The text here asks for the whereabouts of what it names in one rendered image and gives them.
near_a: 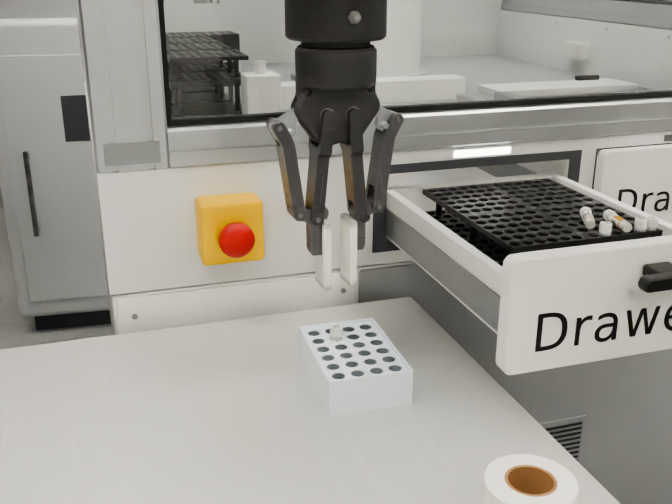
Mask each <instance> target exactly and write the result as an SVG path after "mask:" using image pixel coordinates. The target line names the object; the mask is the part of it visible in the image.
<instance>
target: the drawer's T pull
mask: <svg viewBox="0 0 672 504"><path fill-rule="evenodd" d="M638 287H639V288H640V289H641V290H643V291H644V292H646V293H653V292H660V291H667V290H672V263H671V262H659V263H651V264H645V265H644V266H643V276H642V277H641V278H640V279H639V281H638Z"/></svg>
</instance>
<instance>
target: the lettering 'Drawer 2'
mask: <svg viewBox="0 0 672 504"><path fill-rule="evenodd" d="M622 192H631V193H632V194H633V196H634V202H633V205H632V207H634V208H635V207H636V204H637V193H636V192H635V191H634V190H632V189H621V190H619V196H618V201H620V202H621V199H622ZM653 194H654V192H651V193H649V194H647V195H646V194H643V200H642V208H641V211H643V212H644V208H645V201H646V199H647V197H648V196H651V195H652V196H653ZM661 194H665V195H666V196H667V198H665V199H659V200H657V201H656V203H655V205H654V209H655V211H657V212H660V211H663V210H664V209H665V210H668V205H669V198H670V196H669V193H668V192H666V191H662V192H659V193H657V196H658V195H661ZM662 201H666V204H665V206H664V207H663V208H661V209H658V208H657V205H658V203H659V202H662Z"/></svg>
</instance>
